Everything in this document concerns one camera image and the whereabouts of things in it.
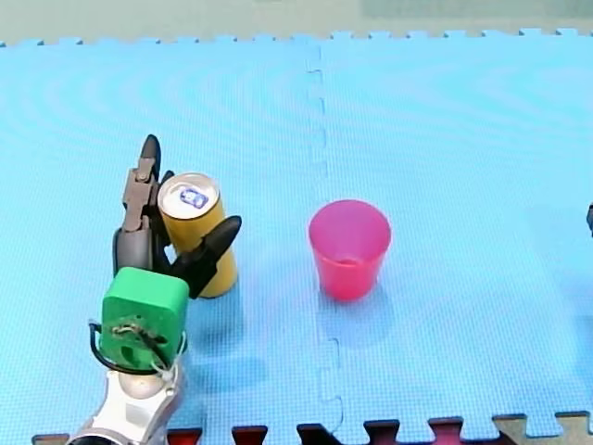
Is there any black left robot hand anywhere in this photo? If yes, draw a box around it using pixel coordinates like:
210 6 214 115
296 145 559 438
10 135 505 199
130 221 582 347
111 133 243 299

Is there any pink plastic cup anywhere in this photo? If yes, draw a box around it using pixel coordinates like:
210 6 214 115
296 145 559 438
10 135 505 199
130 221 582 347
308 198 393 302

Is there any yellow drink can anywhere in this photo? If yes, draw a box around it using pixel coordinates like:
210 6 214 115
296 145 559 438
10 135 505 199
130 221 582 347
157 172 239 299

